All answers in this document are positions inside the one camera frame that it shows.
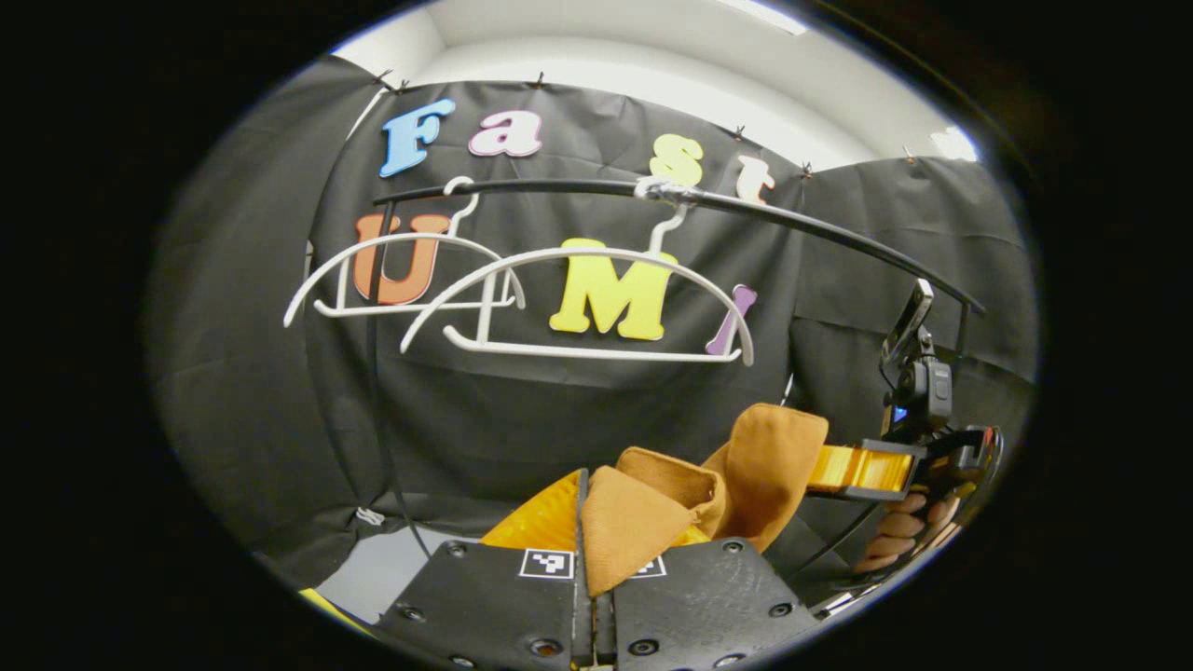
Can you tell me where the brown shirt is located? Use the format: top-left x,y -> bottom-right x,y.
580,403 -> 830,597

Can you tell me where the black metal clothes rack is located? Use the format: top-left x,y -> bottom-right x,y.
368,177 -> 989,560

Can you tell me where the white plastic clothes hanger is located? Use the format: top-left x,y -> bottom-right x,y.
283,176 -> 527,329
401,177 -> 756,366

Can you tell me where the black backdrop cloth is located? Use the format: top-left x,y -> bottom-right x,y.
149,56 -> 1040,588

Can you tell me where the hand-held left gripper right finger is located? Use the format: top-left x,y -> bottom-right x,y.
596,524 -> 823,671

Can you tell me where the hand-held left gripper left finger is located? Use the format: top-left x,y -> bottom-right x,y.
371,466 -> 595,671

